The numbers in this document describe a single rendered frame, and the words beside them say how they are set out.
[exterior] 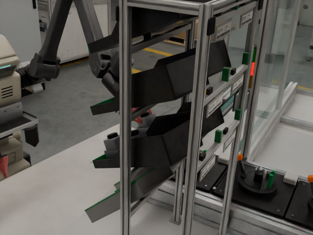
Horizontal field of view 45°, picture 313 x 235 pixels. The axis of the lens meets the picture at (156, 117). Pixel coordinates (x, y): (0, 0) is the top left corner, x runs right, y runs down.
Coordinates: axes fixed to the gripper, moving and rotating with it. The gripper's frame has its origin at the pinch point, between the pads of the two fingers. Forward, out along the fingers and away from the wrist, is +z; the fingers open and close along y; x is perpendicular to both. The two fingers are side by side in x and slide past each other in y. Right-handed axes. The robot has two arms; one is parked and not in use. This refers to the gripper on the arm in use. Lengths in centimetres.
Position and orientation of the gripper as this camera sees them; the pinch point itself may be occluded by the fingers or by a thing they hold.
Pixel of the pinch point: (145, 118)
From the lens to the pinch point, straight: 117.4
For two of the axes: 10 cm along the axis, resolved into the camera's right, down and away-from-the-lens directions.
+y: 7.2, -3.3, 6.2
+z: 6.3, 6.8, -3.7
